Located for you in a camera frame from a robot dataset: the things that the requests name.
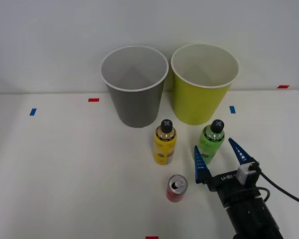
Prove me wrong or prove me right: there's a yellow-green plastic waste bin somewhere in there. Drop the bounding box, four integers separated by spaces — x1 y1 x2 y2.
170 43 240 126

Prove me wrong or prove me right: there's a grey plastic waste bin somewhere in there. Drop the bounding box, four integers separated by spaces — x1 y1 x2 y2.
100 45 169 129

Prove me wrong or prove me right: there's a yellow plastic bottle black cap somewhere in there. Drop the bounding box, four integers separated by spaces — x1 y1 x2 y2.
153 119 177 166

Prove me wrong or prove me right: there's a red drink can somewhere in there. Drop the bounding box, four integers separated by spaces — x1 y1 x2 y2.
166 174 188 203

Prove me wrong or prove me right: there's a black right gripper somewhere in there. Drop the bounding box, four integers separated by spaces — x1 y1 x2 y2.
194 137 263 209

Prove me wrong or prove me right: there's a green plastic bottle black cap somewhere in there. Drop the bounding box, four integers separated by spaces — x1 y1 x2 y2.
198 119 226 165

